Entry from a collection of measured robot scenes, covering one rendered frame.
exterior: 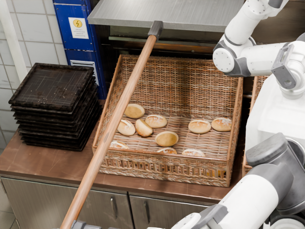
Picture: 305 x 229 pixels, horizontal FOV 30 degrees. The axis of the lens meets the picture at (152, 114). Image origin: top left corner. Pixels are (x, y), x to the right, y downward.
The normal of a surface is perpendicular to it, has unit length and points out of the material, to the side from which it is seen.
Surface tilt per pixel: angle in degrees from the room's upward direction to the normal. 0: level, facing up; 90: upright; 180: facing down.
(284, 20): 70
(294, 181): 49
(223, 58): 83
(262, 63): 83
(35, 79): 0
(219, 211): 42
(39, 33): 90
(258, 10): 30
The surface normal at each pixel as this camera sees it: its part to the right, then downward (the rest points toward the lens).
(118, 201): -0.26, 0.65
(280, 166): 0.26, -0.67
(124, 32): -0.27, 0.36
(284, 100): -0.11, -0.75
